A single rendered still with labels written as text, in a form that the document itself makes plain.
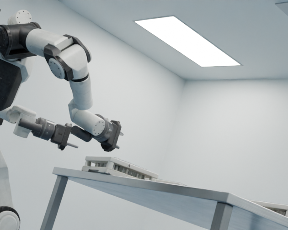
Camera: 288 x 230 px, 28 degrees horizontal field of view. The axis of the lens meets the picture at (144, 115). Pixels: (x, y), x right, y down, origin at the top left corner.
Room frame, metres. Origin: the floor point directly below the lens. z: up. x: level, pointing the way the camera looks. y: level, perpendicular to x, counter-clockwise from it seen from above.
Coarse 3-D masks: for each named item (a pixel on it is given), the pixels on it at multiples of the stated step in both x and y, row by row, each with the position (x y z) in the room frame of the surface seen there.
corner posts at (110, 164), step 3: (87, 162) 2.53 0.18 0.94; (90, 162) 2.53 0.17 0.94; (108, 162) 2.34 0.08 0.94; (111, 162) 2.34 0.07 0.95; (87, 165) 2.53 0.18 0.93; (90, 165) 2.53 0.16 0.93; (108, 165) 2.34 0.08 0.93; (111, 165) 2.34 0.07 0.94; (150, 177) 2.45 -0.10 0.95; (150, 180) 2.44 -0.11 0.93; (153, 180) 2.44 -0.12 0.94
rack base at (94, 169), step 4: (84, 168) 2.52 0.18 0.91; (88, 168) 2.49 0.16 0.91; (92, 168) 2.45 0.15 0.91; (96, 168) 2.42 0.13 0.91; (100, 168) 2.39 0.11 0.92; (104, 168) 2.36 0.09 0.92; (108, 168) 2.34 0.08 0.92; (96, 172) 2.44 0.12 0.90; (100, 172) 2.39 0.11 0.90; (112, 172) 2.35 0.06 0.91; (116, 172) 2.35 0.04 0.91; (120, 172) 2.36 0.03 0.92; (124, 176) 2.37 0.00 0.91; (128, 176) 2.38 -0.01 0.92; (132, 176) 2.39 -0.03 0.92
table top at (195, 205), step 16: (64, 176) 2.63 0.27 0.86; (80, 176) 2.50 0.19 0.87; (96, 176) 2.41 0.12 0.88; (112, 176) 2.32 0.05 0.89; (112, 192) 2.73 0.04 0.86; (128, 192) 2.48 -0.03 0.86; (144, 192) 2.27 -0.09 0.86; (160, 192) 2.10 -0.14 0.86; (176, 192) 2.01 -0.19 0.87; (192, 192) 1.94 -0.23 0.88; (208, 192) 1.89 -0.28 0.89; (224, 192) 1.83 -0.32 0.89; (160, 208) 2.83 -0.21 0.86; (176, 208) 2.56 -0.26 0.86; (192, 208) 2.34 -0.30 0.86; (208, 208) 2.16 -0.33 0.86; (240, 208) 1.86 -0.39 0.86; (256, 208) 1.91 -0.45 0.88; (208, 224) 2.94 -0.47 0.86; (240, 224) 2.42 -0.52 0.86; (256, 224) 2.22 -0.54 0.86; (272, 224) 2.05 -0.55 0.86
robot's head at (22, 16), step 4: (16, 12) 2.14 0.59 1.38; (20, 12) 2.13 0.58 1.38; (24, 12) 2.14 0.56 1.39; (28, 12) 2.15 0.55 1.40; (12, 16) 2.16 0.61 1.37; (16, 16) 2.13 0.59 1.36; (20, 16) 2.14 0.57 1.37; (24, 16) 2.14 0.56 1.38; (28, 16) 2.15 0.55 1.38; (8, 20) 2.21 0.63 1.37; (12, 20) 2.16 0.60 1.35; (16, 20) 2.13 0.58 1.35; (20, 20) 2.14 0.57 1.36; (24, 20) 2.15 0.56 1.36; (28, 20) 2.15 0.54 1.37; (8, 24) 2.22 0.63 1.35; (12, 24) 2.19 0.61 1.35
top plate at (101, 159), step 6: (90, 156) 2.51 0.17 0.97; (96, 162) 2.51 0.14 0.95; (102, 162) 2.45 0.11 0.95; (114, 162) 2.34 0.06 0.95; (120, 162) 2.36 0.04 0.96; (126, 162) 2.37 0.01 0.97; (126, 168) 2.41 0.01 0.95; (132, 168) 2.39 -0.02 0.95; (138, 168) 2.40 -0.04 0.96; (144, 174) 2.43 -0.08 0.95; (150, 174) 2.43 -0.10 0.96; (156, 174) 2.44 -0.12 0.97
